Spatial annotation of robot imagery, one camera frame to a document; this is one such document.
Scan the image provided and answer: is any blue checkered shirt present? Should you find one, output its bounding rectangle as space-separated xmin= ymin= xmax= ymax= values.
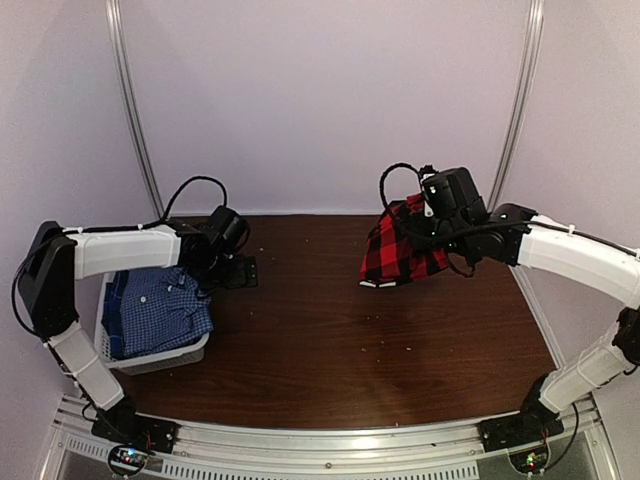
xmin=101 ymin=267 xmax=214 ymax=360

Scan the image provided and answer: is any right circuit board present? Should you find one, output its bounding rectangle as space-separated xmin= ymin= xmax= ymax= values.
xmin=509 ymin=446 xmax=550 ymax=475

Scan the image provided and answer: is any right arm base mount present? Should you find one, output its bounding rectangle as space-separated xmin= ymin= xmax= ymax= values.
xmin=478 ymin=375 xmax=564 ymax=452

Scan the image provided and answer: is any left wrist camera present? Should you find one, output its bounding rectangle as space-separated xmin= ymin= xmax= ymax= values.
xmin=206 ymin=205 xmax=251 ymax=253

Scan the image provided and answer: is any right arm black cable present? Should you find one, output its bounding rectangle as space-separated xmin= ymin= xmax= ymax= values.
xmin=378 ymin=162 xmax=476 ymax=276

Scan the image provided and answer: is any circuit board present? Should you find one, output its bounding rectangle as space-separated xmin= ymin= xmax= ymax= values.
xmin=107 ymin=445 xmax=149 ymax=476
xmin=509 ymin=446 xmax=550 ymax=475

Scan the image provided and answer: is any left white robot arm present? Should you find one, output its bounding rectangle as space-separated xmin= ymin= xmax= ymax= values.
xmin=11 ymin=216 xmax=250 ymax=444

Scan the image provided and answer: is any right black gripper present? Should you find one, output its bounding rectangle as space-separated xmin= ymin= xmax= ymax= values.
xmin=409 ymin=208 xmax=472 ymax=256

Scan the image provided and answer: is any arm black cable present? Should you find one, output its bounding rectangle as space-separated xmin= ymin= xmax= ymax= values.
xmin=378 ymin=162 xmax=476 ymax=276
xmin=162 ymin=174 xmax=229 ymax=224

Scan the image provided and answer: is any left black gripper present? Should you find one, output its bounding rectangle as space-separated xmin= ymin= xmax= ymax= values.
xmin=193 ymin=251 xmax=257 ymax=293

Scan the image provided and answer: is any white plastic laundry basket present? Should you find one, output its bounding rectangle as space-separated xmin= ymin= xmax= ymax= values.
xmin=94 ymin=273 xmax=213 ymax=376

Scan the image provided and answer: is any left aluminium corner post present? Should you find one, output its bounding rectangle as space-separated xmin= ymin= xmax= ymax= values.
xmin=105 ymin=0 xmax=164 ymax=217

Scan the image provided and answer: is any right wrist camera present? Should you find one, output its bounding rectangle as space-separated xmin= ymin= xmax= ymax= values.
xmin=420 ymin=167 xmax=481 ymax=219

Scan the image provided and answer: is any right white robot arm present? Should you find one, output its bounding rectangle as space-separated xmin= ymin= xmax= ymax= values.
xmin=424 ymin=203 xmax=639 ymax=442

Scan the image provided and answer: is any front aluminium frame rail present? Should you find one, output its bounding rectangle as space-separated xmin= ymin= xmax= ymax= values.
xmin=42 ymin=392 xmax=621 ymax=480

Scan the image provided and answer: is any left circuit board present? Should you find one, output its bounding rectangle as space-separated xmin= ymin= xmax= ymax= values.
xmin=107 ymin=445 xmax=149 ymax=476

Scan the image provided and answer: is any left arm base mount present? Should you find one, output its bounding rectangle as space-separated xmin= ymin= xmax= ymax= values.
xmin=91 ymin=395 xmax=179 ymax=454

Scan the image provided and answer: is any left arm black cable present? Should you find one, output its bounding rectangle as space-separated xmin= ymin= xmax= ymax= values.
xmin=162 ymin=174 xmax=229 ymax=224

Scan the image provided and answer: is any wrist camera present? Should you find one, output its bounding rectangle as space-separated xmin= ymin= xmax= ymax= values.
xmin=206 ymin=205 xmax=251 ymax=253
xmin=420 ymin=167 xmax=481 ymax=219

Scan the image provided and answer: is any right aluminium corner post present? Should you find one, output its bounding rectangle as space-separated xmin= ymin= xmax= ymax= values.
xmin=488 ymin=0 xmax=545 ymax=210

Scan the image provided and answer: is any aluminium corner post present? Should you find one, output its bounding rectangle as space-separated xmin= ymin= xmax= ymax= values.
xmin=105 ymin=0 xmax=164 ymax=217
xmin=488 ymin=0 xmax=545 ymax=210

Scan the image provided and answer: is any red black plaid shirt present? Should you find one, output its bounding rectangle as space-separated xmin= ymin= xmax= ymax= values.
xmin=359 ymin=211 xmax=449 ymax=288

